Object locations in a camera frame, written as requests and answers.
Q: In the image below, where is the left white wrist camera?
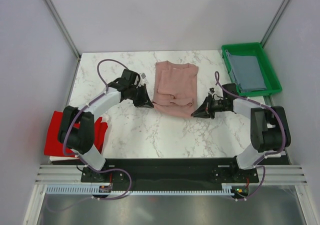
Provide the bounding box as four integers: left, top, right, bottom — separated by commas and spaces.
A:
140, 73, 147, 79

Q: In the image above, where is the red folded t shirt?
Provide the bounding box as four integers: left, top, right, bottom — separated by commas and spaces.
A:
43, 110, 109, 158

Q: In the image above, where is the right aluminium corner post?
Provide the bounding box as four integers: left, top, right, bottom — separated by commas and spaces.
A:
260, 0, 292, 48

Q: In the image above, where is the green plastic bin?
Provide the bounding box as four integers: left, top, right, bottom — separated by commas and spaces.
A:
221, 42, 283, 97

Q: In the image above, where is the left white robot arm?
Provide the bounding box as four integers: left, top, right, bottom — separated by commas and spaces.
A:
57, 68, 154, 182

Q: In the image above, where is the pink t shirt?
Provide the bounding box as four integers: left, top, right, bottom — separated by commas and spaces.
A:
152, 61, 199, 118

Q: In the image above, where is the aluminium front rail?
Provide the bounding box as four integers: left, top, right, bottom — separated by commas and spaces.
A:
35, 165, 307, 186

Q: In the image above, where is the aluminium corner post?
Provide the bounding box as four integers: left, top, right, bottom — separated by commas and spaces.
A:
260, 0, 292, 48
43, 0, 81, 62

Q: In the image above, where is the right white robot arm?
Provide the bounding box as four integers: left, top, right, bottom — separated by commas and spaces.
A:
191, 83, 291, 182

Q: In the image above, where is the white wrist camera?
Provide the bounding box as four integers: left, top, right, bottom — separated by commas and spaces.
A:
140, 73, 147, 79
208, 87, 216, 97

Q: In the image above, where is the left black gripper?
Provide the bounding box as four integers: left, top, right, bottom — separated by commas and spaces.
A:
129, 84, 154, 109

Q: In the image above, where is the light blue cable duct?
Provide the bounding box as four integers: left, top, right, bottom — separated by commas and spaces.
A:
45, 184, 234, 196

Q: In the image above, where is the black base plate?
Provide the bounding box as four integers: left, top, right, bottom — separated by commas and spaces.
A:
81, 158, 259, 191

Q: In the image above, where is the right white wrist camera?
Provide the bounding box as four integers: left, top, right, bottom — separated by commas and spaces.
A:
208, 87, 216, 97

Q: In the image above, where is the grey blue folded shirt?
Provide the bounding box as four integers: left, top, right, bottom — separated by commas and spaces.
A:
225, 50, 267, 92

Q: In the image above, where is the left aluminium corner post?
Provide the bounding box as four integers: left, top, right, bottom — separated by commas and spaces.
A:
43, 0, 81, 62

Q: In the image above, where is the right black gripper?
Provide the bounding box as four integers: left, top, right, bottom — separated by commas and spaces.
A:
191, 94, 228, 120

